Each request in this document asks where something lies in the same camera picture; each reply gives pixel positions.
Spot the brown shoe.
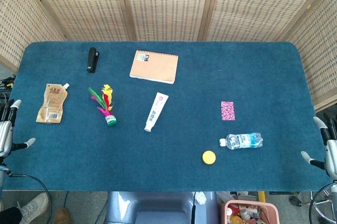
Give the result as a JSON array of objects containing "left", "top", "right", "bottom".
[{"left": 53, "top": 207, "right": 72, "bottom": 224}]

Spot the woven bamboo screen panel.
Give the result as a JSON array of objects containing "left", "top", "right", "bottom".
[
  {"left": 21, "top": 0, "right": 135, "bottom": 42},
  {"left": 118, "top": 0, "right": 220, "bottom": 42},
  {"left": 276, "top": 0, "right": 337, "bottom": 112},
  {"left": 202, "top": 0, "right": 335, "bottom": 42},
  {"left": 0, "top": 0, "right": 65, "bottom": 74}
]

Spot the white perforated plate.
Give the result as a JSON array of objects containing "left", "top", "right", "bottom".
[{"left": 195, "top": 191, "right": 207, "bottom": 205}]

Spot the pink plastic basket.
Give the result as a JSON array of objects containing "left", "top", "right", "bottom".
[{"left": 219, "top": 199, "right": 280, "bottom": 224}]

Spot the blue carpet table mat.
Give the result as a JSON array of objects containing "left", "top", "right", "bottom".
[{"left": 2, "top": 41, "right": 333, "bottom": 192}]

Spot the orange spiral notebook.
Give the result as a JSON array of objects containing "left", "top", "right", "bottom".
[{"left": 129, "top": 49, "right": 179, "bottom": 85}]

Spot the bundle of floor cables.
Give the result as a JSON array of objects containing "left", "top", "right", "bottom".
[{"left": 0, "top": 75, "right": 16, "bottom": 109}]

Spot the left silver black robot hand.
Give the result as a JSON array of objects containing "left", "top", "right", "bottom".
[{"left": 0, "top": 99, "right": 36, "bottom": 159}]

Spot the colourful feather shuttlecock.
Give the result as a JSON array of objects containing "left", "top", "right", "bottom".
[{"left": 88, "top": 84, "right": 117, "bottom": 127}]

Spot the white sneaker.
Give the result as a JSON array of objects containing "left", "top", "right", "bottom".
[{"left": 17, "top": 192, "right": 50, "bottom": 224}]

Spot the yellow ball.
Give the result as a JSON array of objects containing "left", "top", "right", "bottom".
[{"left": 202, "top": 150, "right": 217, "bottom": 165}]

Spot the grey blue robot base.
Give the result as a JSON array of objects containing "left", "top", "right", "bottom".
[{"left": 104, "top": 191, "right": 220, "bottom": 224}]

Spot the pink patterned card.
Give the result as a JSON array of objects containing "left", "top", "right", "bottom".
[{"left": 220, "top": 100, "right": 235, "bottom": 121}]

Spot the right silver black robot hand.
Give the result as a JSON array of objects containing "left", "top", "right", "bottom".
[{"left": 301, "top": 113, "right": 337, "bottom": 182}]

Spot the brown spouted drink pouch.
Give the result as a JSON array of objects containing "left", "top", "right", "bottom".
[{"left": 35, "top": 83, "right": 71, "bottom": 124}]

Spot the white toothpaste tube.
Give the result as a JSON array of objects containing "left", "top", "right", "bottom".
[{"left": 144, "top": 92, "right": 170, "bottom": 133}]

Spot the clear plastic water bottle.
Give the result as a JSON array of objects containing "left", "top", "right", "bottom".
[{"left": 219, "top": 132, "right": 264, "bottom": 150}]

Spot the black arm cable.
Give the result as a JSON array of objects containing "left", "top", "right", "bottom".
[{"left": 6, "top": 172, "right": 53, "bottom": 222}]

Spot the black stapler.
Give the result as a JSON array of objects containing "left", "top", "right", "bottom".
[{"left": 86, "top": 47, "right": 100, "bottom": 74}]

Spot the chrome chair base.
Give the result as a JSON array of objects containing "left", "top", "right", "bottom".
[{"left": 309, "top": 183, "right": 337, "bottom": 224}]

